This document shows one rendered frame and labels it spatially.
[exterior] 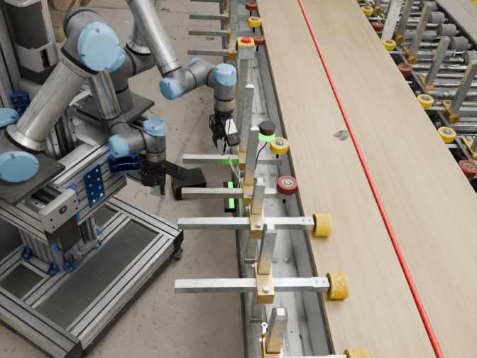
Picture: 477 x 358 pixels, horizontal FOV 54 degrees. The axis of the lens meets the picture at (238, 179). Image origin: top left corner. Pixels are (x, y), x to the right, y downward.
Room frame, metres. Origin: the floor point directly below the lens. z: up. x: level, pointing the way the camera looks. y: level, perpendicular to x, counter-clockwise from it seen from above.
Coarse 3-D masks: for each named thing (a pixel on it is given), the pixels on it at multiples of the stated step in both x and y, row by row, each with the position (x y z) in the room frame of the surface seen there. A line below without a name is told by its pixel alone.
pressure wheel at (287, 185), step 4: (284, 176) 1.37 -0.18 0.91; (288, 176) 1.38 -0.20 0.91; (280, 180) 1.35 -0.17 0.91; (284, 180) 1.35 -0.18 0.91; (288, 180) 1.35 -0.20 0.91; (292, 180) 1.35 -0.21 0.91; (296, 180) 1.35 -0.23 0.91; (280, 184) 1.33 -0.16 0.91; (284, 184) 1.33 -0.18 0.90; (288, 184) 1.33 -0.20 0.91; (292, 184) 1.33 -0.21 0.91; (296, 184) 1.33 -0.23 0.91; (280, 188) 1.31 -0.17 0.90; (284, 188) 1.30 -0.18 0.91; (288, 188) 1.31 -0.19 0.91; (292, 188) 1.31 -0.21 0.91; (296, 188) 1.32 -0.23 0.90; (280, 192) 1.31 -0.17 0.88; (284, 192) 1.30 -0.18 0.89; (288, 192) 1.30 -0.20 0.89; (292, 192) 1.31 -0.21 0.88; (284, 200) 1.34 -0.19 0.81
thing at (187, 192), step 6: (186, 192) 1.28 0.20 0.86; (192, 192) 1.28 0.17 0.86; (198, 192) 1.29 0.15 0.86; (204, 192) 1.29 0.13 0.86; (210, 192) 1.29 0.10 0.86; (216, 192) 1.29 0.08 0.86; (222, 192) 1.30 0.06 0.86; (228, 192) 1.30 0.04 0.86; (234, 192) 1.30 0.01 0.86; (240, 192) 1.31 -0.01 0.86; (270, 192) 1.32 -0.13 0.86; (276, 192) 1.32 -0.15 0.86; (234, 198) 1.30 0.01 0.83; (240, 198) 1.30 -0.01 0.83; (264, 198) 1.32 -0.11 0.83; (270, 198) 1.32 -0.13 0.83; (276, 198) 1.32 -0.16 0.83; (282, 198) 1.32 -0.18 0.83; (288, 198) 1.33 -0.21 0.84
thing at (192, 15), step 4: (192, 16) 3.02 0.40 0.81; (196, 16) 3.02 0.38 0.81; (200, 16) 3.02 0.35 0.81; (204, 16) 3.03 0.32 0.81; (208, 16) 3.03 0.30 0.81; (212, 16) 3.03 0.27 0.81; (216, 16) 3.04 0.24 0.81; (220, 16) 3.04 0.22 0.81; (224, 16) 3.04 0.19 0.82; (240, 16) 3.06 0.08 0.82; (244, 16) 3.06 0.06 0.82; (248, 16) 3.07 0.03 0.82; (252, 16) 3.07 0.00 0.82; (224, 20) 3.04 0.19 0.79; (240, 20) 3.06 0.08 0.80; (244, 20) 3.06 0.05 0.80
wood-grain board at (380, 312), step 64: (256, 0) 3.16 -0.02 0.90; (320, 0) 3.26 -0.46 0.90; (320, 64) 2.33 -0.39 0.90; (384, 64) 2.40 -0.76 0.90; (320, 128) 1.73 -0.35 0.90; (384, 128) 1.78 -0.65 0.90; (320, 192) 1.30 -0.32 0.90; (384, 192) 1.34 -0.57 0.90; (448, 192) 1.37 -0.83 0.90; (320, 256) 0.99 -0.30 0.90; (384, 256) 1.02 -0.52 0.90; (448, 256) 1.04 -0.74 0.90; (384, 320) 0.77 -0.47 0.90; (448, 320) 0.79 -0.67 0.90
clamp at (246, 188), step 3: (243, 177) 1.39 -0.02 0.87; (243, 180) 1.37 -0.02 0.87; (243, 183) 1.35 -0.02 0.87; (243, 186) 1.33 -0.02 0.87; (246, 186) 1.34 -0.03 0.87; (249, 186) 1.34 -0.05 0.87; (252, 186) 1.34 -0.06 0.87; (243, 189) 1.32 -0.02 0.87; (246, 189) 1.32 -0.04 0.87; (249, 189) 1.32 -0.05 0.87; (252, 189) 1.32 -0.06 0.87; (243, 192) 1.30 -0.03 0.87; (246, 192) 1.30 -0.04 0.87; (252, 192) 1.30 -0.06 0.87; (243, 195) 1.28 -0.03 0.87; (246, 195) 1.28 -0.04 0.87; (243, 198) 1.27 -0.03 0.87; (246, 198) 1.27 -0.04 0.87; (249, 198) 1.27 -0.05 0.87; (243, 201) 1.27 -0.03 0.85; (246, 201) 1.27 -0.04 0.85; (249, 201) 1.27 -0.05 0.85; (243, 204) 1.27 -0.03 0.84; (246, 204) 1.27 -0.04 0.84
